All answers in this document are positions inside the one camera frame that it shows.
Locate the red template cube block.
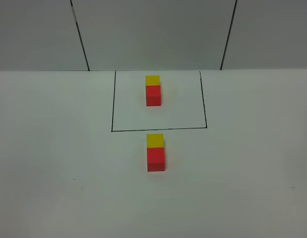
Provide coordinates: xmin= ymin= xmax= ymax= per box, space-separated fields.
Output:
xmin=146 ymin=85 xmax=161 ymax=107

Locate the yellow template cube block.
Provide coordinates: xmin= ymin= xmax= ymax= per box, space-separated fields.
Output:
xmin=145 ymin=75 xmax=160 ymax=86

